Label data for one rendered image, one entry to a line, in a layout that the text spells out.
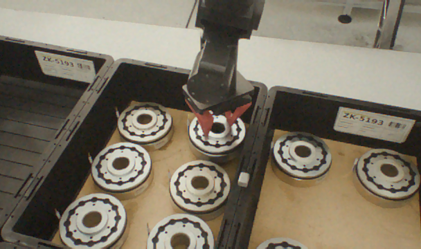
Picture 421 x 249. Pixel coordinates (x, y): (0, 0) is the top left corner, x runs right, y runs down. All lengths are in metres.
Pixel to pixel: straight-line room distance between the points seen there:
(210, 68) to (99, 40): 0.79
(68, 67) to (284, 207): 0.51
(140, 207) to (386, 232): 0.40
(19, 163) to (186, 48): 0.59
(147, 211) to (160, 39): 0.67
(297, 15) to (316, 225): 2.07
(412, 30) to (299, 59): 1.60
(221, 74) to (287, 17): 2.13
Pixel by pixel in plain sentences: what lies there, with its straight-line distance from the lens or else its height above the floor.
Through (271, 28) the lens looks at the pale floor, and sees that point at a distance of 2.57.
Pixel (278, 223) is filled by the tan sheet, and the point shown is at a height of 0.83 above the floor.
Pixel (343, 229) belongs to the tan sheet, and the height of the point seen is 0.83.
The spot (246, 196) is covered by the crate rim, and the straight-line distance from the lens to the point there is 0.63.
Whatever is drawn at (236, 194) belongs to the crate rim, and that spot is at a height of 0.93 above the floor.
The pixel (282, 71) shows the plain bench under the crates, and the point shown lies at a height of 0.70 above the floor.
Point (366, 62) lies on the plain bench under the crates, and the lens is 1.26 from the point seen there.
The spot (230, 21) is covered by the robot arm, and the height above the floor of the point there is 1.13.
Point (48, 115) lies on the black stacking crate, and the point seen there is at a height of 0.83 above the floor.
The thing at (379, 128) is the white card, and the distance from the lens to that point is 0.82.
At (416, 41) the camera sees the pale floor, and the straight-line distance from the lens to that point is 2.69.
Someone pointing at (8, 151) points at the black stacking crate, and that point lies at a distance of 0.89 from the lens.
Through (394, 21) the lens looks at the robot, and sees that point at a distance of 1.46.
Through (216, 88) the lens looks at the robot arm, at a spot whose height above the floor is 1.07.
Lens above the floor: 1.46
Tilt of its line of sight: 48 degrees down
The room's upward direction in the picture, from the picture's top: straight up
